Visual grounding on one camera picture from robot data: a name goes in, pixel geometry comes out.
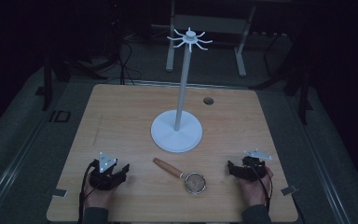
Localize black floor cables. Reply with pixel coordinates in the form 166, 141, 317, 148
110, 18, 144, 86

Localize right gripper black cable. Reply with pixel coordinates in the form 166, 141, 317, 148
250, 163, 275, 213

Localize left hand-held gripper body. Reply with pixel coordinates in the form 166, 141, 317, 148
89, 151, 127, 191

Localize grey tape strip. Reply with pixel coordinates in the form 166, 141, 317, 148
280, 185, 298, 197
51, 188, 68, 199

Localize wooden handled metal strainer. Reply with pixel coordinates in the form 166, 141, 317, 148
152, 157, 207, 196

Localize white hook stand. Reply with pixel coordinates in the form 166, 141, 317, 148
150, 27, 213, 154

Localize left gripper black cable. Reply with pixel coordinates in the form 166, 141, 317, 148
77, 161, 97, 224

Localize black metal stand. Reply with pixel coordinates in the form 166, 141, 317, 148
250, 29, 314, 126
34, 54, 108, 112

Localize white metal desk frame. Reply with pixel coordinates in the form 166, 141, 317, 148
165, 0, 257, 77

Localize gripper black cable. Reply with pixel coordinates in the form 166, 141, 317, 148
250, 163, 275, 213
77, 161, 97, 224

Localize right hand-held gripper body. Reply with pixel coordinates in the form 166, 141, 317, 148
238, 147, 273, 183

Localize person's left hand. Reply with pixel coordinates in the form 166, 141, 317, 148
83, 173, 119, 210

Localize person's right hand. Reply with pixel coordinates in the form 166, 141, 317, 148
236, 165, 275, 208

